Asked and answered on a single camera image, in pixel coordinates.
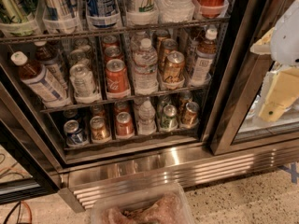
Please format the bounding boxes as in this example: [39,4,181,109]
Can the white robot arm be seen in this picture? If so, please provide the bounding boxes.
[250,0,299,123]

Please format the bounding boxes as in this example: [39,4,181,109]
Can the fridge sliding glass door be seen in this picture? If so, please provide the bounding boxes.
[210,0,299,155]

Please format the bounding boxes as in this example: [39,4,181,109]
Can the gold can bottom shelf right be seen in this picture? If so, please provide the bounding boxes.
[180,102,199,128]

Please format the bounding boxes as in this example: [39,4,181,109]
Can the gold can shelf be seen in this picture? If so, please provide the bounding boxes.
[180,102,199,128]
[90,116,111,144]
[160,50,185,90]
[158,38,178,71]

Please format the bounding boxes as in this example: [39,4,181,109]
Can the gold can middle shelf front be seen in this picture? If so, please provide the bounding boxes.
[160,50,185,90]

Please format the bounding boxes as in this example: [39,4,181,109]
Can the stainless fridge base grille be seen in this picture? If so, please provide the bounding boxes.
[58,138,299,213]

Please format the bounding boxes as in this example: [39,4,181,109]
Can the green can bottom shelf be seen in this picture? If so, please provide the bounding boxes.
[160,105,178,131]

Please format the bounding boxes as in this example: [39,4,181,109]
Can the green can shelf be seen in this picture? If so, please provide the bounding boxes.
[160,105,178,131]
[0,0,35,24]

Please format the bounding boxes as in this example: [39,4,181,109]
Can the clear water bottle top shelf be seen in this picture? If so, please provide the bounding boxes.
[155,0,195,23]

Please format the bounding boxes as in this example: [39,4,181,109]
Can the water bottle middle shelf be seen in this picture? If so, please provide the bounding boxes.
[133,38,158,95]

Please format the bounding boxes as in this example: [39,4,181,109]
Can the water bottle bottom shelf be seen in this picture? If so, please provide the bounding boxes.
[137,100,156,135]

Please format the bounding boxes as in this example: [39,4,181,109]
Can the white orange tall can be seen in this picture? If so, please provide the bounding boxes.
[125,0,157,25]

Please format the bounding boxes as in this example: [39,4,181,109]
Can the red can bottom shelf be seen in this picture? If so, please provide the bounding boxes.
[116,112,135,138]

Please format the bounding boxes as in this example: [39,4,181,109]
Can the red can shelf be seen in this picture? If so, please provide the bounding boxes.
[116,112,135,138]
[104,46,123,63]

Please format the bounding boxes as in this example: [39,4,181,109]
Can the red coca cola can front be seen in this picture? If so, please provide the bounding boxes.
[106,59,131,99]

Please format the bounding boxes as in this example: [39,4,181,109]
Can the gold can bottom shelf left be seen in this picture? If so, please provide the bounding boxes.
[90,116,111,144]

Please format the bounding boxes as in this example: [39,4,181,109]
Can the blue white tall can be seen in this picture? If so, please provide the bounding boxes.
[85,0,120,30]

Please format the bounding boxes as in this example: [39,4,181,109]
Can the silver can middle shelf front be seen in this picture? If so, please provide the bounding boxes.
[69,63,101,104]

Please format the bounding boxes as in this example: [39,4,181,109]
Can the blue can bottom shelf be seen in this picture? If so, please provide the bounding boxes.
[64,119,88,146]

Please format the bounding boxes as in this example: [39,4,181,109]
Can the silver blue redbull can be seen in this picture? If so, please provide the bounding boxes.
[43,0,82,34]

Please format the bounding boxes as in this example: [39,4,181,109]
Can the green can top shelf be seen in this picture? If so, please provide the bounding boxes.
[0,0,35,24]

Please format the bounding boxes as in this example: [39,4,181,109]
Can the iced tea bottle right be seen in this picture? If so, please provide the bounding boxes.
[189,27,218,86]

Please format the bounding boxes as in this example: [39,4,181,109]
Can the iced tea bottle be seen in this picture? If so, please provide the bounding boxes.
[35,41,68,90]
[11,51,67,103]
[189,27,218,86]

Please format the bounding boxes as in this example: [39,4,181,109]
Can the clear plastic container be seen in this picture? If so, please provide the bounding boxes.
[91,182,195,224]

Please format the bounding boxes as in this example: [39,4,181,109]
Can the iced tea bottle rear left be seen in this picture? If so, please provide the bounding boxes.
[35,41,68,90]

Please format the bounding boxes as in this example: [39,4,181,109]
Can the iced tea bottle front left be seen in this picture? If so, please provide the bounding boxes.
[11,51,67,103]

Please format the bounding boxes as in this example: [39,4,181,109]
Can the orange and black cables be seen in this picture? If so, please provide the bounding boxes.
[1,200,34,224]

